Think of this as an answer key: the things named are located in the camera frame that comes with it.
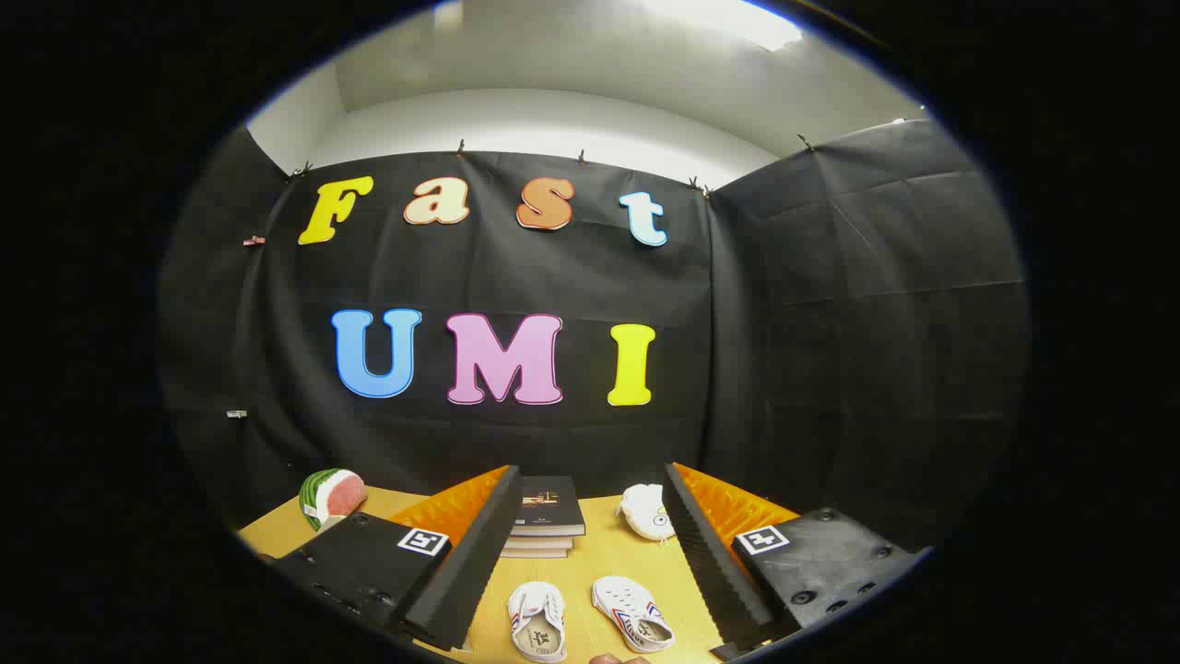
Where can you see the watermelon slice plush toy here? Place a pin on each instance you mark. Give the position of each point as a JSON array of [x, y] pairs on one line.
[[336, 493]]

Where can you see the white round plush toy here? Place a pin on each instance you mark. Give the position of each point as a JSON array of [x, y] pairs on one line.
[[643, 512]]

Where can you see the row of black cloth clips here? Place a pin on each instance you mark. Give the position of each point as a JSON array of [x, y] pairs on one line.
[[459, 148]]

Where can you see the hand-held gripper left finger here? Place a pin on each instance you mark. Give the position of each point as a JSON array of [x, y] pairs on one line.
[[479, 563]]

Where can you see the black hardcover book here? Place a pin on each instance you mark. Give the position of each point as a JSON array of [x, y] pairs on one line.
[[550, 512]]

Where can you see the white shoe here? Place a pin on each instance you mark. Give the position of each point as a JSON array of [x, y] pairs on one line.
[[631, 618], [537, 622]]

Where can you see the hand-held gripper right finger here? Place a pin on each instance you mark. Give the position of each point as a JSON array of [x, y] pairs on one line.
[[710, 563]]

